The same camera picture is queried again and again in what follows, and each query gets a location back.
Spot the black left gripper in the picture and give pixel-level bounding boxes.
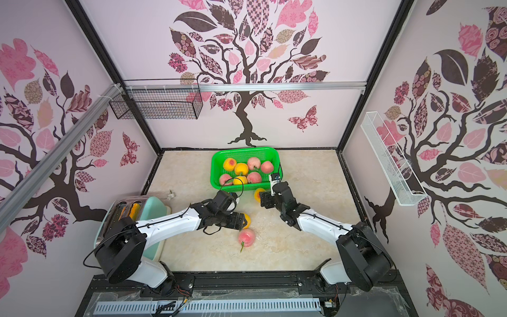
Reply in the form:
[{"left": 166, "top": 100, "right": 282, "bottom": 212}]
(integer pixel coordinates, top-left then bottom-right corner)
[{"left": 213, "top": 211, "right": 247, "bottom": 231}]

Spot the pink peach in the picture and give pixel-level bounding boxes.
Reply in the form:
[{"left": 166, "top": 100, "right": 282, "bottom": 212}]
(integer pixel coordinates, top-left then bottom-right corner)
[
  {"left": 247, "top": 157, "right": 261, "bottom": 170},
  {"left": 219, "top": 174, "right": 233, "bottom": 186},
  {"left": 247, "top": 172, "right": 262, "bottom": 184},
  {"left": 238, "top": 229, "right": 256, "bottom": 252},
  {"left": 261, "top": 161, "right": 274, "bottom": 174}
]

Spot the yellow peach with green leaf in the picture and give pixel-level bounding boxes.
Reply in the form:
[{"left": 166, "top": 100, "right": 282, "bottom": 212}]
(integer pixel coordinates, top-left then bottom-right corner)
[{"left": 234, "top": 162, "right": 250, "bottom": 176}]

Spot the yellow peach with red spot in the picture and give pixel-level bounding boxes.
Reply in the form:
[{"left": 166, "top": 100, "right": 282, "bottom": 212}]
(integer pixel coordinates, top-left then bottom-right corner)
[{"left": 223, "top": 158, "right": 237, "bottom": 172}]

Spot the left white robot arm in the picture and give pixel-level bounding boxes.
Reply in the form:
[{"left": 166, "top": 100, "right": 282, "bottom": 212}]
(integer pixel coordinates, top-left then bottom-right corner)
[{"left": 92, "top": 203, "right": 251, "bottom": 289}]

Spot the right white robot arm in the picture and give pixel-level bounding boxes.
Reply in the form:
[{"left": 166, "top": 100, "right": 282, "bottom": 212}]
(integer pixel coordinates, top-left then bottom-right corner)
[{"left": 260, "top": 192, "right": 394, "bottom": 292}]

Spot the yellow red peach below basket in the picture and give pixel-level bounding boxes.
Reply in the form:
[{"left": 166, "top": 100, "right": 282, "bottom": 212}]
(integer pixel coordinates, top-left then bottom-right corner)
[{"left": 254, "top": 188, "right": 265, "bottom": 203}]

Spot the green plastic basket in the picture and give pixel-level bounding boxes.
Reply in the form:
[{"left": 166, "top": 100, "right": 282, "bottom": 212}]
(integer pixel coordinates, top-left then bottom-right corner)
[{"left": 210, "top": 147, "right": 281, "bottom": 193}]

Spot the white power plug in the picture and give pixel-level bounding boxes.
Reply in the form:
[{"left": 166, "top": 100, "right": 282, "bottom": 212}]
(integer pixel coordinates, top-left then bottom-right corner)
[{"left": 166, "top": 191, "right": 176, "bottom": 200}]

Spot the mint and chrome toaster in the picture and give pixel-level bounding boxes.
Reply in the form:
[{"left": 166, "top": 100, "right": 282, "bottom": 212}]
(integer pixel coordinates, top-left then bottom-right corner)
[{"left": 95, "top": 195, "right": 172, "bottom": 245}]

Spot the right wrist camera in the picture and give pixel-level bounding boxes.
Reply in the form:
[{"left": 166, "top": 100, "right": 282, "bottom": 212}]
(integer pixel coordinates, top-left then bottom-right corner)
[{"left": 269, "top": 173, "right": 281, "bottom": 195}]

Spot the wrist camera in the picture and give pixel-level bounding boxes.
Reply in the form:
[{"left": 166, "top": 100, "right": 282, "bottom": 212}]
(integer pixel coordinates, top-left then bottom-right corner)
[
  {"left": 269, "top": 173, "right": 281, "bottom": 195},
  {"left": 208, "top": 190, "right": 238, "bottom": 215}
]

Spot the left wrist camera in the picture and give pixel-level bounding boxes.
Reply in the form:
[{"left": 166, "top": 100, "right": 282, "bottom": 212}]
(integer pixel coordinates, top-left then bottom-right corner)
[{"left": 208, "top": 190, "right": 238, "bottom": 215}]

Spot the white slotted cable duct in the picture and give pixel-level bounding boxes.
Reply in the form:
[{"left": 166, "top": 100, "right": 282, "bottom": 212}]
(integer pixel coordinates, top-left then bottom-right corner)
[{"left": 91, "top": 298, "right": 321, "bottom": 316}]

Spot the aluminium rail back wall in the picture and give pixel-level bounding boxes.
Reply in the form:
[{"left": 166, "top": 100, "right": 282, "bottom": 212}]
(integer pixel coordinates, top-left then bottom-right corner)
[{"left": 126, "top": 81, "right": 367, "bottom": 92}]

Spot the aluminium rail wall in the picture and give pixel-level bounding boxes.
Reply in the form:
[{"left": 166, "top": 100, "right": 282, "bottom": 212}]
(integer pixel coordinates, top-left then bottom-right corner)
[
  {"left": 1, "top": 83, "right": 120, "bottom": 231},
  {"left": 126, "top": 81, "right": 367, "bottom": 92}
]

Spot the black wire wall basket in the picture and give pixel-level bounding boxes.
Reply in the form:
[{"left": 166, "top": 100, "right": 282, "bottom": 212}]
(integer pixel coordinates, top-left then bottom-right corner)
[{"left": 109, "top": 77, "right": 203, "bottom": 120}]

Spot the white wire wall shelf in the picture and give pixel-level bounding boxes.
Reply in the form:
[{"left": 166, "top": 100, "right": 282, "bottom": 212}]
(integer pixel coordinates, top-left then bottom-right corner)
[{"left": 360, "top": 112, "right": 428, "bottom": 207}]

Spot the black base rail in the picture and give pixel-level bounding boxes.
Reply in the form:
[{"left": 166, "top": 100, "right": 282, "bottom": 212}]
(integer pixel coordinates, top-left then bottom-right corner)
[{"left": 76, "top": 271, "right": 417, "bottom": 316}]

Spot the aluminium rail left wall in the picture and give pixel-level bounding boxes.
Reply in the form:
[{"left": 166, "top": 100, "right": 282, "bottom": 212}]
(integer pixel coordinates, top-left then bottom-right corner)
[{"left": 1, "top": 83, "right": 120, "bottom": 231}]

